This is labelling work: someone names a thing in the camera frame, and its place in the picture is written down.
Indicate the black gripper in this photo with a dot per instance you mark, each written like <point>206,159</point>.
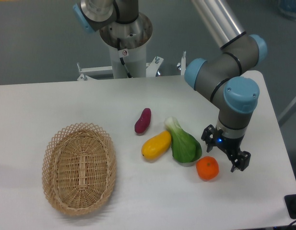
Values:
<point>214,137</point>

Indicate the orange fruit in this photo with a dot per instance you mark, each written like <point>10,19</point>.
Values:
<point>207,168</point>

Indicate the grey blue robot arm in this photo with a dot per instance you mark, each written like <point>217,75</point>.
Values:
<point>220,81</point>

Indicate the green bok choy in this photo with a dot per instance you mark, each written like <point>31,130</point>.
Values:
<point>185,147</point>

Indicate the yellow mango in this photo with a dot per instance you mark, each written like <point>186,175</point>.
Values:
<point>156,146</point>

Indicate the black device at table corner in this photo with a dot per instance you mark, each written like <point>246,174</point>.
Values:
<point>290,201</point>

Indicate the purple sweet potato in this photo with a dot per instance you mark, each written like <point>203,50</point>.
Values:
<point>143,122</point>

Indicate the woven wicker basket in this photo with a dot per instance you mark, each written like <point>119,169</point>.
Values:
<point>79,169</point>

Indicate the blue object top right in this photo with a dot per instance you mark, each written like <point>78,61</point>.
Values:
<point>287,8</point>

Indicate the white frame at right edge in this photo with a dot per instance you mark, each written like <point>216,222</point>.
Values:
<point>287,112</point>

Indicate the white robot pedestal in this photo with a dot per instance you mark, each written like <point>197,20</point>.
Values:
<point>127,46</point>

